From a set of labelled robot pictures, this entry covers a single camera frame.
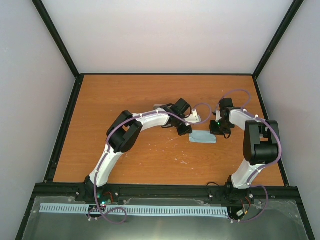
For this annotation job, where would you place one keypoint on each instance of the grey metal base plate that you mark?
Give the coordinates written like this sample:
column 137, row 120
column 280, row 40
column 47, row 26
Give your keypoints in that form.
column 261, row 220

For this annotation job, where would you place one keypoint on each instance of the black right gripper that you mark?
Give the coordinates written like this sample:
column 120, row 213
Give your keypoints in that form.
column 214, row 131

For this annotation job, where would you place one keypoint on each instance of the black aluminium mounting rail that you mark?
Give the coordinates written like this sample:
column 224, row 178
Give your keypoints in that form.
column 118, row 193

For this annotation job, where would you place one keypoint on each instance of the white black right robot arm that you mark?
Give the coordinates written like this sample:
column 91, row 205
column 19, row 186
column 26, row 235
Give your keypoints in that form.
column 261, row 145

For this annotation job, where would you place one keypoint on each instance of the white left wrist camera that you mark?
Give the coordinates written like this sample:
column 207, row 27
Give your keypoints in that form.
column 193, row 118

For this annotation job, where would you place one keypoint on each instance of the pink glasses case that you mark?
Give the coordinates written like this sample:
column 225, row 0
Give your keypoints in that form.
column 159, row 106

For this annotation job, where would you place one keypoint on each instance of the black enclosure frame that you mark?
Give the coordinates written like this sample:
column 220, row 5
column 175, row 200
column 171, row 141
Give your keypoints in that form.
column 62, row 50

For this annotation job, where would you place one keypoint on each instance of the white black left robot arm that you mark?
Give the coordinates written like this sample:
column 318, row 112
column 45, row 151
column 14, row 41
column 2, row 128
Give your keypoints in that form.
column 124, row 132

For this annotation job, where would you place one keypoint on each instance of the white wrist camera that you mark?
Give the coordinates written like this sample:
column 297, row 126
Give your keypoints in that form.
column 217, row 114
column 193, row 118

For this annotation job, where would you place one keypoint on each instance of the light blue cleaning cloth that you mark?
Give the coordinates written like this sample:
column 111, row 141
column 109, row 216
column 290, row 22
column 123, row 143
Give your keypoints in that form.
column 202, row 137

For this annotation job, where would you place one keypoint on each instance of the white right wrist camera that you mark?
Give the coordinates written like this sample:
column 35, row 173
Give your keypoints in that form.
column 217, row 114

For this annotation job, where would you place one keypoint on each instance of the light blue slotted cable duct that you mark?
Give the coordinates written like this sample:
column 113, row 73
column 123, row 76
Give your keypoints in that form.
column 138, row 210

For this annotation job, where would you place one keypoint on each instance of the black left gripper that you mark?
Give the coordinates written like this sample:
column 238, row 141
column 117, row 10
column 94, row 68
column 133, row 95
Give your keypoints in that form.
column 186, row 130

